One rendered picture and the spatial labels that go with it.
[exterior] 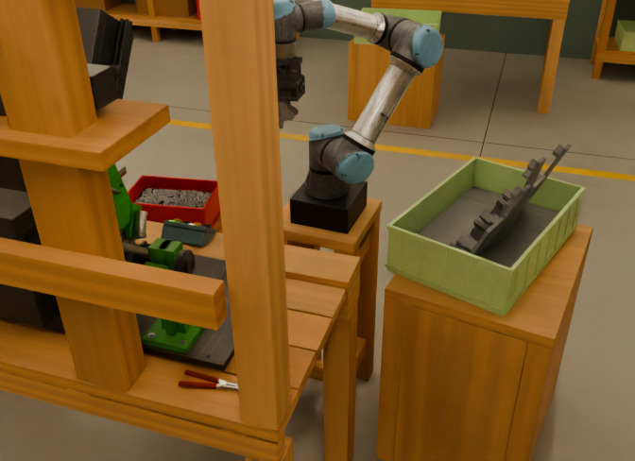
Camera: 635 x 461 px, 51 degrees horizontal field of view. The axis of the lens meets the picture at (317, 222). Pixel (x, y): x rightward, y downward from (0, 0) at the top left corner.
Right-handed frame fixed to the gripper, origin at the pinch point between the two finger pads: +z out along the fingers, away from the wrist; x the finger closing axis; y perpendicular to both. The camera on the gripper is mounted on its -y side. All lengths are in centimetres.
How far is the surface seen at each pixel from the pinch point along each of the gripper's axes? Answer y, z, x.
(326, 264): 17.2, 39.1, -11.7
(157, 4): -307, 82, 484
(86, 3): -397, 86, 488
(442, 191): 46, 36, 38
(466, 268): 58, 39, -4
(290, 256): 5.4, 39.0, -10.1
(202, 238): -23.0, 35.9, -11.7
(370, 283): 22, 77, 34
